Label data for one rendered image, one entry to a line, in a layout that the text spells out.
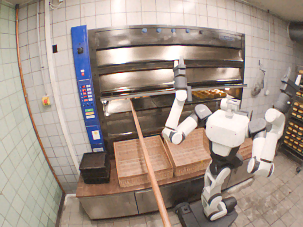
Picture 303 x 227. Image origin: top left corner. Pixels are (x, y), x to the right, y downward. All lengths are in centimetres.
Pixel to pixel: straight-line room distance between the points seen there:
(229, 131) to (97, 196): 135
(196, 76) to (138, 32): 82
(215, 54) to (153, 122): 111
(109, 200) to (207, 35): 211
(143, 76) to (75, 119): 88
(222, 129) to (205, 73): 105
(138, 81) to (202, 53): 81
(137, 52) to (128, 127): 82
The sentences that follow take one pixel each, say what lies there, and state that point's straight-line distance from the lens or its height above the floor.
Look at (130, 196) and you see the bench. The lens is 169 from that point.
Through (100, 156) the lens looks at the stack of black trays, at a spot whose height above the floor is 80.
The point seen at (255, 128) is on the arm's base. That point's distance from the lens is 99.
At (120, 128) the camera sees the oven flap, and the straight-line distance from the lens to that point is 178.
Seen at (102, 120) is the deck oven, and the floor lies 113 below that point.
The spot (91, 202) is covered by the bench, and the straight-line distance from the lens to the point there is 176.
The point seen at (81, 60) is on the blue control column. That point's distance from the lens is 161.
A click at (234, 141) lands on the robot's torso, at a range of 100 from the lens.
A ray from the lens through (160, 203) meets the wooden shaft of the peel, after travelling 72.
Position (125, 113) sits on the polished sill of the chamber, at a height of 117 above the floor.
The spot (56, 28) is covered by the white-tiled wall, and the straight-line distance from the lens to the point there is 175.
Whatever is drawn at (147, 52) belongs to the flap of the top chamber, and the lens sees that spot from 164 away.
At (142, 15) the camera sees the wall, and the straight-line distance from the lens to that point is 168.
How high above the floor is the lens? 179
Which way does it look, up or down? 22 degrees down
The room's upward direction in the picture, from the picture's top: 3 degrees counter-clockwise
